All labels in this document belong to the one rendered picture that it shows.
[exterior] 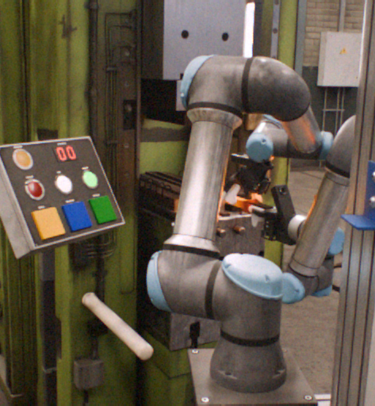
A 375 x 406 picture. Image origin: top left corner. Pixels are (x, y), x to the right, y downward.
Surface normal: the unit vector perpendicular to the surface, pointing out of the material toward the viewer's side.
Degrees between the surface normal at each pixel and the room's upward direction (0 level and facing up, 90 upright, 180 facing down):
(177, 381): 89
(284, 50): 90
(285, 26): 90
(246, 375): 73
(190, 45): 90
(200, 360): 0
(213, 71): 62
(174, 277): 67
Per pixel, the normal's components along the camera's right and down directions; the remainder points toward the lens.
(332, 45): 0.33, 0.22
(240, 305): -0.37, 0.20
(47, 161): 0.72, -0.36
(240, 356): -0.31, -0.10
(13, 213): -0.58, 0.17
